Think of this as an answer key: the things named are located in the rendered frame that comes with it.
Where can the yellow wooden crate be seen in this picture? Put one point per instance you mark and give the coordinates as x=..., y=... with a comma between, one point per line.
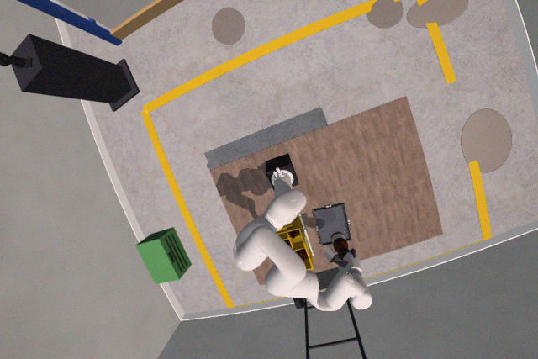
x=297, y=243

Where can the brown glass bottle with white label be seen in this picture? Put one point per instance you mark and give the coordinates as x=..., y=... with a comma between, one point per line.
x=338, y=240

